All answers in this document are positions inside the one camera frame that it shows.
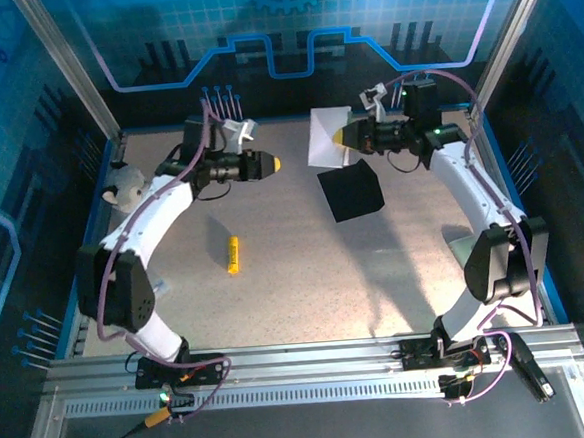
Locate black envelope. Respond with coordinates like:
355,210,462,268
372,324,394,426
315,157,388,225

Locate yellow glue stick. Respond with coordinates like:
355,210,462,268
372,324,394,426
224,235,243,277

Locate grey white plush dog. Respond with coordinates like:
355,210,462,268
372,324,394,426
99,158,155,216

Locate black handheld device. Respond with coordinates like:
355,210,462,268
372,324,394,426
500,330,557,407

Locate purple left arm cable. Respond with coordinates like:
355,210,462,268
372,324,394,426
82,97,237,429

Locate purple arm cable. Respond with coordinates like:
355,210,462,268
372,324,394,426
385,61,551,408
82,97,237,429

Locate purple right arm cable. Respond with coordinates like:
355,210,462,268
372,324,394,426
385,61,551,408

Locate aluminium side rail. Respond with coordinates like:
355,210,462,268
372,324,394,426
467,108,556,330
48,132,142,359

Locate aluminium frame post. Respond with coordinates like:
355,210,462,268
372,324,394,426
459,0,569,120
11,0,127,149

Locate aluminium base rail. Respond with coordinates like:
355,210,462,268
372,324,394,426
40,322,584,401

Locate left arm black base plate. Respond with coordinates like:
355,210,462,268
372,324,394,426
132,351,227,391

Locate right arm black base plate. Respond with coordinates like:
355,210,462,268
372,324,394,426
398,332,494,373

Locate grey slotted cable duct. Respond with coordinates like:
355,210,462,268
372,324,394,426
62,376,447,421

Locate black cable connector block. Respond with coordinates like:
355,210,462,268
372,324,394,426
156,385,197,416
436,371,475,403

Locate yellow handled screwdriver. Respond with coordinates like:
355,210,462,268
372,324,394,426
98,406,174,438

